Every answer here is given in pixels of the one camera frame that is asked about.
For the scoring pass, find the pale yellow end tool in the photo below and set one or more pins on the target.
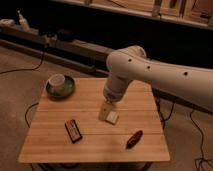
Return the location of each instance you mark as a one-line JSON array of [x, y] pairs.
[[105, 109]]

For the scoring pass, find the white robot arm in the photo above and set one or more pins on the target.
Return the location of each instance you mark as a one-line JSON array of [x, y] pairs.
[[125, 65]]

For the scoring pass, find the white sponge block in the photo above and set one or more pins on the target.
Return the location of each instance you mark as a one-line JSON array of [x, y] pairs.
[[112, 118]]

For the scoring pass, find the red black candy box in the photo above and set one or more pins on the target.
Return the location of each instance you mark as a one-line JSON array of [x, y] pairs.
[[73, 131]]

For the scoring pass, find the green saucer plate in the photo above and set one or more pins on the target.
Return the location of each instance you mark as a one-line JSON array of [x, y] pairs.
[[68, 89]]

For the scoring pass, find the red brown pocket tool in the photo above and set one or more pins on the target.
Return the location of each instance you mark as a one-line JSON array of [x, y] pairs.
[[134, 139]]

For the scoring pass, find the wooden table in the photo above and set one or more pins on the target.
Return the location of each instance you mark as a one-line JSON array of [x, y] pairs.
[[47, 140]]

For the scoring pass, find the white cup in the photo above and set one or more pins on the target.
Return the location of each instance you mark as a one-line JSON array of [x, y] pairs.
[[57, 81]]

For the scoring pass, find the dark round object on ledge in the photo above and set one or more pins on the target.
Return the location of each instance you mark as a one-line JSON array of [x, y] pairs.
[[65, 35]]

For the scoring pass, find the white spray bottle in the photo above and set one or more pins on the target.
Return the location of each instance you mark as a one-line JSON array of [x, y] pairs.
[[23, 22]]

